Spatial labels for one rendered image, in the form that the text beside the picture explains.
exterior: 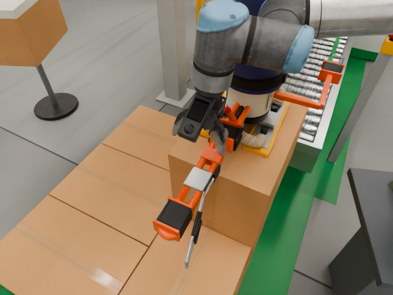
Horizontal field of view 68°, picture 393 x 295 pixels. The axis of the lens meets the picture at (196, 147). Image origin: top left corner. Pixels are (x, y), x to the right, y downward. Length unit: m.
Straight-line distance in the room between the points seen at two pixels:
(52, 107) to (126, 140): 1.42
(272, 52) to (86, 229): 1.15
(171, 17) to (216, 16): 1.92
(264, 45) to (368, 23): 0.25
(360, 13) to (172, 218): 0.62
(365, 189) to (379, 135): 1.59
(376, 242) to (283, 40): 0.91
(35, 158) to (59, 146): 0.20
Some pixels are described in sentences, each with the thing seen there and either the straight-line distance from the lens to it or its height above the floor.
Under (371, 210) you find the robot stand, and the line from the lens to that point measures 1.36.
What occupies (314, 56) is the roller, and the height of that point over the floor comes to 0.54.
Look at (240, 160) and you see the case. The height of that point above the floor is 0.94.
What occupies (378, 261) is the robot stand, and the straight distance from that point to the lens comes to 1.26.
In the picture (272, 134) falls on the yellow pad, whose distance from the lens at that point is 1.17.
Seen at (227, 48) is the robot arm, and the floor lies 1.49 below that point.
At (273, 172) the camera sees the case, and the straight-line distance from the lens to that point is 1.07.
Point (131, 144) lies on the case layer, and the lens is 1.73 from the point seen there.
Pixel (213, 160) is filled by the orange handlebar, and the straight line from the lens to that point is 0.88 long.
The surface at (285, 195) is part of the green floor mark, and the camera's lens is 2.21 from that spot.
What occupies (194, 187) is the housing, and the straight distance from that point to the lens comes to 0.82.
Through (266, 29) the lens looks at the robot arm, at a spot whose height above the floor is 1.52.
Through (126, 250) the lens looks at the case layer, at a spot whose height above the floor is 0.54.
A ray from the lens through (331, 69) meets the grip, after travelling 1.37.
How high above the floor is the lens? 1.76
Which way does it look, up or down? 47 degrees down
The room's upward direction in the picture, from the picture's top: straight up
